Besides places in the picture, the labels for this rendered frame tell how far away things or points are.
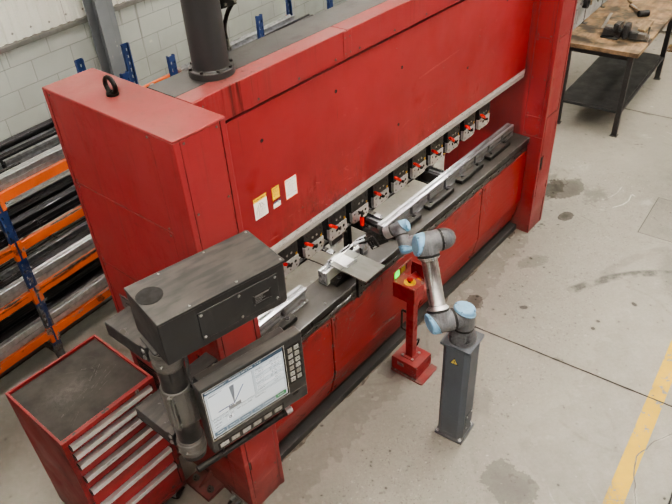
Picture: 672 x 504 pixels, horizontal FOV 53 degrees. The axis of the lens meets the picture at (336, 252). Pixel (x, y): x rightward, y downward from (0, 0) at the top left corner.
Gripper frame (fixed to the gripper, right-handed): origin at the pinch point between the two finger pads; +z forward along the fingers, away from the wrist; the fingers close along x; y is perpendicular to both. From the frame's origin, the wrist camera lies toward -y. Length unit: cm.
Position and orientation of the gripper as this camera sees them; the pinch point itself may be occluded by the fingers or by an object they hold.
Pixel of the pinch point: (354, 242)
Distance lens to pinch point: 396.8
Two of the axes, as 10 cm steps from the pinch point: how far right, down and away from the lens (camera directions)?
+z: -8.3, 3.4, 4.5
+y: 5.3, 7.2, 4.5
